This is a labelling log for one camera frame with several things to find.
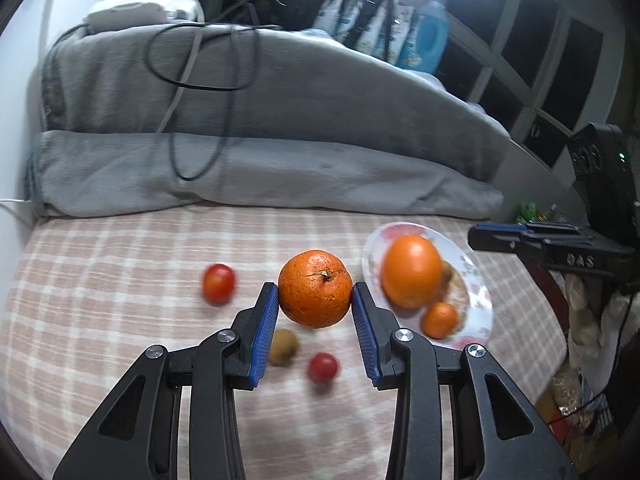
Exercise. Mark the green tissue pack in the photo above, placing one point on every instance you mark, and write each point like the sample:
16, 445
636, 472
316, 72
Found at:
528, 212

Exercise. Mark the white power device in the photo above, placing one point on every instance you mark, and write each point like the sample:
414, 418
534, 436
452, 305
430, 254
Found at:
135, 7

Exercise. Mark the brown kiwi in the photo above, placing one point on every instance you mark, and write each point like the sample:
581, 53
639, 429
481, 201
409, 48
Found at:
447, 272
285, 347

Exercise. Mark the white refill pouch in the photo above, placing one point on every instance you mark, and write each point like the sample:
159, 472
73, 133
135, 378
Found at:
332, 10
372, 35
354, 22
406, 42

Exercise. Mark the small mandarin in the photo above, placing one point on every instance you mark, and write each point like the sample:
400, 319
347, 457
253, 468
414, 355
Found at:
440, 320

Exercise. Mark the orange with green stem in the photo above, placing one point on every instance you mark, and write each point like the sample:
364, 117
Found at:
315, 290

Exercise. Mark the blue detergent bottle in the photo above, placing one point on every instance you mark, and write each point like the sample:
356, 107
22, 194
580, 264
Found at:
429, 35

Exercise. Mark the black tripod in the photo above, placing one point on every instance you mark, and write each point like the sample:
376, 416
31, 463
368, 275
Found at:
382, 0

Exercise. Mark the red cherry tomato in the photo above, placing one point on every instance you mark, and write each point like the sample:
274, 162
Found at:
219, 284
323, 367

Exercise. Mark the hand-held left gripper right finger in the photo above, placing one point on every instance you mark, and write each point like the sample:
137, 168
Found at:
367, 340

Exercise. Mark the floral white plate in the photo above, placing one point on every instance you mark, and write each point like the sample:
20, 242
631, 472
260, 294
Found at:
472, 295

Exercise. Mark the large smooth orange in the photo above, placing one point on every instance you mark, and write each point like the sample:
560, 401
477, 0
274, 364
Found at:
410, 270

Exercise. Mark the grey fleece blanket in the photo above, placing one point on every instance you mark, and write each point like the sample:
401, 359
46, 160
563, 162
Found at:
325, 90

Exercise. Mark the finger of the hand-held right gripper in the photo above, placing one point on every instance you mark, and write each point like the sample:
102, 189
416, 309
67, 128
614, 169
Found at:
500, 242

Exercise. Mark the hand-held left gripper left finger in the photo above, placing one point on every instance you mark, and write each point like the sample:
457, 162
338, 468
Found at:
265, 330

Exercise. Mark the white framed window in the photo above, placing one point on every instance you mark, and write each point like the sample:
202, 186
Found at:
505, 35

